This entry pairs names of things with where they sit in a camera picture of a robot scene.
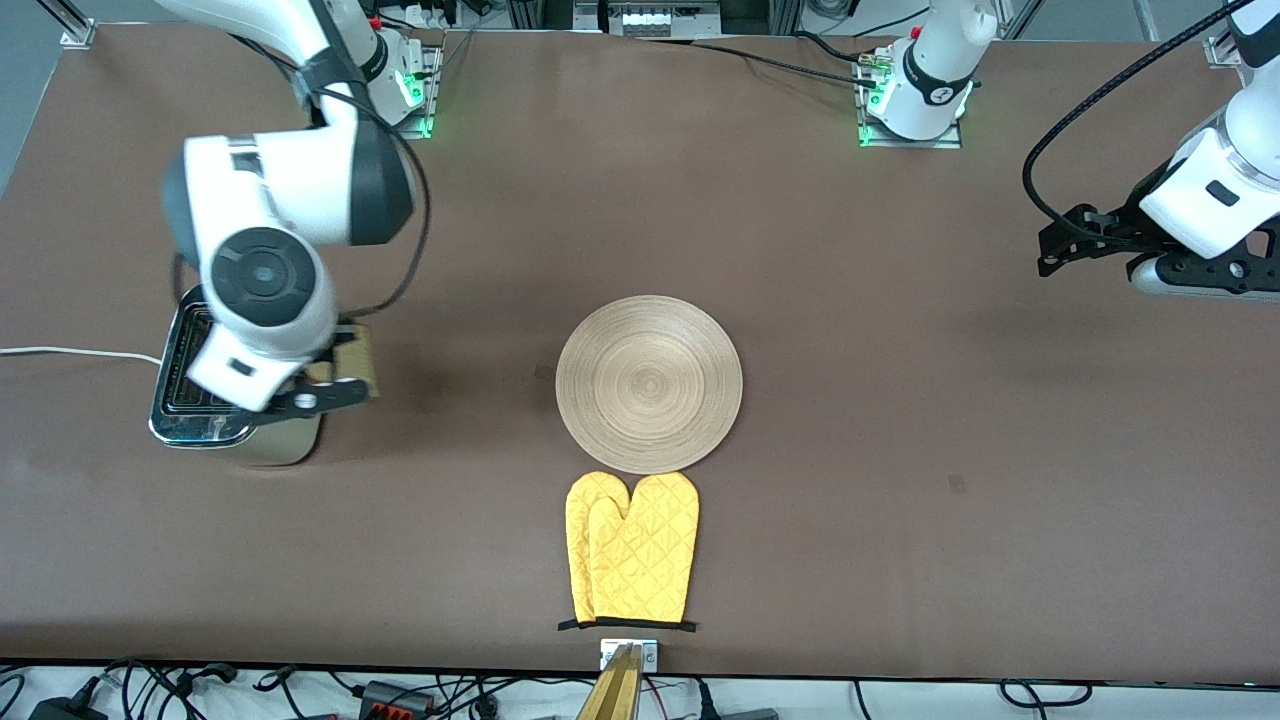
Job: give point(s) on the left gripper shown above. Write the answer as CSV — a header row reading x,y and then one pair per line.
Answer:
x,y
1128,222

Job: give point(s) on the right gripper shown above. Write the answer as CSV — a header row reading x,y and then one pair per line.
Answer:
x,y
325,355

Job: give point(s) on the bread slice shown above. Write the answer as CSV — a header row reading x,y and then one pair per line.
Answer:
x,y
360,365

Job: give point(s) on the round wooden plate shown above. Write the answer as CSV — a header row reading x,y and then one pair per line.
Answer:
x,y
650,385

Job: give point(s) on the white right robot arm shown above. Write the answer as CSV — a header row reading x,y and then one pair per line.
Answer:
x,y
290,185

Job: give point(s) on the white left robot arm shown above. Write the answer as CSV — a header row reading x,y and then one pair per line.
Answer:
x,y
935,80

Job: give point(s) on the silver two-slot toaster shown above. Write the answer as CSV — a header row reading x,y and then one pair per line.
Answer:
x,y
290,445

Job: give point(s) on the yellow quilted oven mitt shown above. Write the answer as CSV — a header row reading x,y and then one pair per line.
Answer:
x,y
650,560
577,560

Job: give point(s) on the black adapter with red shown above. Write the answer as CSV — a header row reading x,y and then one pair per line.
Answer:
x,y
395,700

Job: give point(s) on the white power strip with plugs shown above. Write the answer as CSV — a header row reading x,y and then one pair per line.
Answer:
x,y
440,14

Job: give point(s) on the black tape strip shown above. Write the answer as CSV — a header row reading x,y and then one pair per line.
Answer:
x,y
570,625

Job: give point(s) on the black plug adapter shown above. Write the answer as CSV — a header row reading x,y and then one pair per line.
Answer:
x,y
65,710

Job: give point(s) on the yellow wooden stick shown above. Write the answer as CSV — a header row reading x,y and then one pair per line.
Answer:
x,y
615,695

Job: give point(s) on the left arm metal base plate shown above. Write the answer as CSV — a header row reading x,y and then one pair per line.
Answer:
x,y
910,143

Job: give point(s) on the aluminium corner post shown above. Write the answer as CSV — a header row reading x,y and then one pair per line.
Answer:
x,y
75,35
1218,52

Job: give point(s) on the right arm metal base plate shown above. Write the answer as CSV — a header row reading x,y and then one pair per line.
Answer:
x,y
427,125

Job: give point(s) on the small metal bracket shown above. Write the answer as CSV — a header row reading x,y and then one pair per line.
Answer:
x,y
608,655

